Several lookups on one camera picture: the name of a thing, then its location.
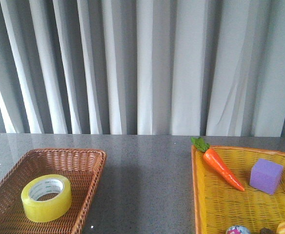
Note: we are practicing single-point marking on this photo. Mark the brown wicker basket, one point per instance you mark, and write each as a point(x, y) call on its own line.
point(83, 168)

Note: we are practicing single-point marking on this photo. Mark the purple foam cube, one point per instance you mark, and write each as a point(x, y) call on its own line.
point(266, 176)

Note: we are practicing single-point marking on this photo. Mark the yellow orange woven basket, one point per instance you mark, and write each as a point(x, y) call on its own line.
point(218, 205)

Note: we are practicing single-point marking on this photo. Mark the dark brown toy piece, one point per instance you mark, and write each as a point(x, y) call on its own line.
point(266, 231)

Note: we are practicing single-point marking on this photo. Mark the orange toy carrot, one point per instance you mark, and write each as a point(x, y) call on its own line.
point(212, 158)

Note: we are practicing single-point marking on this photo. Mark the colourful patterned ball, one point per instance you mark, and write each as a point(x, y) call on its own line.
point(238, 229)

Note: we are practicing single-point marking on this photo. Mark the yellow tape roll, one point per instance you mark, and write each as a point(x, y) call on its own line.
point(46, 198)

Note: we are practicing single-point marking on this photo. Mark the grey pleated curtain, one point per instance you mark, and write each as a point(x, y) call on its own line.
point(146, 67)

